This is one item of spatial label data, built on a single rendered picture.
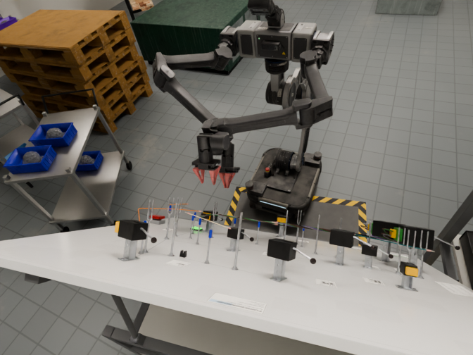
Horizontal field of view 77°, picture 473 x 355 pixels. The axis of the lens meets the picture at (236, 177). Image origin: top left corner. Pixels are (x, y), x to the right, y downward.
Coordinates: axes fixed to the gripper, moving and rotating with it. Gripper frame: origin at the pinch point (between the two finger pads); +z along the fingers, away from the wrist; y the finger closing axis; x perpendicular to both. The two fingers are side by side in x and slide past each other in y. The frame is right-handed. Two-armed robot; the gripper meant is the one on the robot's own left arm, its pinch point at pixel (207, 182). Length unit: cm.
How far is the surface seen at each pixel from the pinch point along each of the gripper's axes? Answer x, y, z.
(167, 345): -38, -1, 50
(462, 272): 14, 94, 29
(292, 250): -41, 46, -4
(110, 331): -42, -24, 49
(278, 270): -43, 43, 0
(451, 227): 20, 90, 15
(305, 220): 124, 16, 81
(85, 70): 135, -219, -48
